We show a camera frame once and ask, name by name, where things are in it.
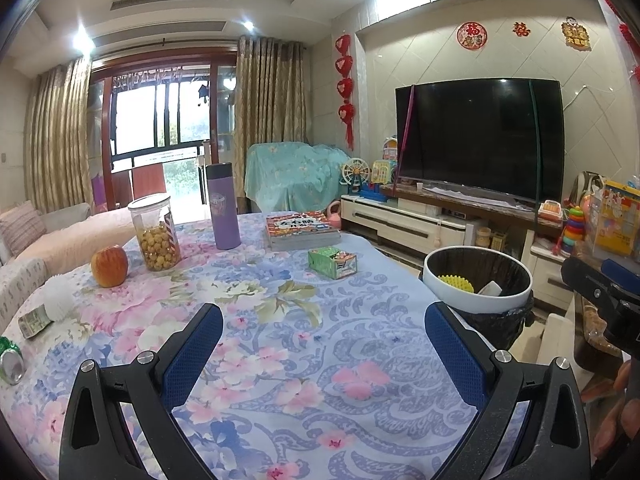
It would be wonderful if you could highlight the black flat television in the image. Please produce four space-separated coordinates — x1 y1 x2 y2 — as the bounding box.
395 78 563 206

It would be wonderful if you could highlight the pink striped pillow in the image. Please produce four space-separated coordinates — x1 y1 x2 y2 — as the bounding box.
0 200 48 258

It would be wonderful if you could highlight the yellow spiky cup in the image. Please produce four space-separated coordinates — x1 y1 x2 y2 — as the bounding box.
436 273 475 293

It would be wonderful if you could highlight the wooden framed balcony door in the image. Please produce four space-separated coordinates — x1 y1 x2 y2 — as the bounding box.
87 47 238 211

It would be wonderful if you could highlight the floral tablecloth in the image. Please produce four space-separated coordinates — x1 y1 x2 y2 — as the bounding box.
0 212 531 480

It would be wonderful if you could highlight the white television stand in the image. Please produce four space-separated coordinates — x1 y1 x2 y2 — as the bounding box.
340 185 566 311

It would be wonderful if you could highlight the pink stick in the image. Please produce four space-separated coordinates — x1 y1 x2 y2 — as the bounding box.
392 85 417 196

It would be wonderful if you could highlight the red heart hanging decoration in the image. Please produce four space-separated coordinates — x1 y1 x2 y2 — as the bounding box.
334 34 357 151

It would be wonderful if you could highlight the round red wall sticker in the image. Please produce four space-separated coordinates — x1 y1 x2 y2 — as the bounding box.
456 21 487 51

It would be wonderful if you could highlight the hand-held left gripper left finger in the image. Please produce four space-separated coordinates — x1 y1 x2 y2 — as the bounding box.
59 302 224 480

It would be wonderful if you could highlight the red apple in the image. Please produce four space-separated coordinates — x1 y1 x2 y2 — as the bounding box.
90 245 129 288

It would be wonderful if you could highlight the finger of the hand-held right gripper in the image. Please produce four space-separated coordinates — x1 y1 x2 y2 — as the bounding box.
560 256 626 331
600 258 640 306

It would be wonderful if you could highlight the toy ferris wheel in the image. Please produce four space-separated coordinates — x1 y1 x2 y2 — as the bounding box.
341 158 371 196

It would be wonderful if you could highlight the white spiky ball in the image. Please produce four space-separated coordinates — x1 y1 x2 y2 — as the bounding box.
41 274 76 322

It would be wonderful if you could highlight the crumpled green and white carton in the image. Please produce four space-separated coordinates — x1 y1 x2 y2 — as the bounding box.
18 307 53 339

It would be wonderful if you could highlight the purple thermos bottle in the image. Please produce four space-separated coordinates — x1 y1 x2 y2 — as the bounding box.
206 162 242 251

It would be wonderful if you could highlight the white round trash bin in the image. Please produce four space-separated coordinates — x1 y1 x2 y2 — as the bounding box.
422 246 535 351

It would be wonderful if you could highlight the small toy cash register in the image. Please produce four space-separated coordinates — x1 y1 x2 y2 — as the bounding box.
537 200 563 226

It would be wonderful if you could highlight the ceiling air vent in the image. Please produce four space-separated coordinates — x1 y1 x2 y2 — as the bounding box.
110 0 231 11
92 21 227 46

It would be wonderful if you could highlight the gold curtain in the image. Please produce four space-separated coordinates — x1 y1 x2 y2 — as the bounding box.
24 57 93 213
234 35 307 148

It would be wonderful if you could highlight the teal floral cover cloth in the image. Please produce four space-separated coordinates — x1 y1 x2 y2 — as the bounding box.
244 141 353 213

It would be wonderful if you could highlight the sofa with pink covers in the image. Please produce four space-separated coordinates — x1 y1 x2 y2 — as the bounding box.
0 200 138 331

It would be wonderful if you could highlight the person's right hand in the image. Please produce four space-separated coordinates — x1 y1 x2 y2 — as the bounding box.
595 360 640 461

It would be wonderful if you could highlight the blue toy base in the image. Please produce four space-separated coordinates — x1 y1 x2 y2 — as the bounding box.
361 182 396 202

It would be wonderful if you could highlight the gold figure wall sticker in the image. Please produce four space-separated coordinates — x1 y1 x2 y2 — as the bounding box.
560 16 591 52

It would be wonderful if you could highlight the colourful picture book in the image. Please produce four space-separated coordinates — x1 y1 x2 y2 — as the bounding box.
265 211 342 252

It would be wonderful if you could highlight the clear popcorn jar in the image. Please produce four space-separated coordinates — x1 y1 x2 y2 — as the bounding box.
128 194 182 272

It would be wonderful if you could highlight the yellow colourful toy box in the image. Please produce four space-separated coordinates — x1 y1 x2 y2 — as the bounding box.
585 177 640 258

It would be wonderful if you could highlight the green drink carton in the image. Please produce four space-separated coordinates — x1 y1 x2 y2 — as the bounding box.
307 246 358 280

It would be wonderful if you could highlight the red hanging wall decoration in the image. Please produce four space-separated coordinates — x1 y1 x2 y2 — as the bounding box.
602 0 640 81

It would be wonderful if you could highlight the crushed green drink can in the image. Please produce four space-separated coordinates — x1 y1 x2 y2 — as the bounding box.
0 336 26 386

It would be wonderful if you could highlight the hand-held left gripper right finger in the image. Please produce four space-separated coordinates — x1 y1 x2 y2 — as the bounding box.
424 301 598 480

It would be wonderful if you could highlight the rainbow stacking ring toy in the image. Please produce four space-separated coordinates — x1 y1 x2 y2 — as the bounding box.
560 205 586 256

